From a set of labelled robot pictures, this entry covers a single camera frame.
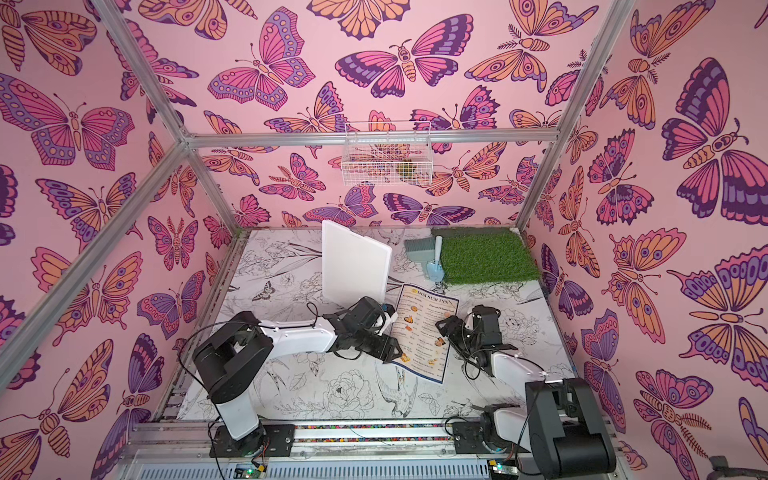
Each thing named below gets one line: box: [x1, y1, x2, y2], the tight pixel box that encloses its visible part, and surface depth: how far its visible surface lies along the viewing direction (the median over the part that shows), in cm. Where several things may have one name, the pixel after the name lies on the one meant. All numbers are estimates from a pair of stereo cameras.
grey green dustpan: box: [404, 237, 435, 265], surface depth 116 cm
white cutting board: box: [322, 220, 393, 307], surface depth 83 cm
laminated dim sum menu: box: [389, 284, 460, 384], surface depth 92 cm
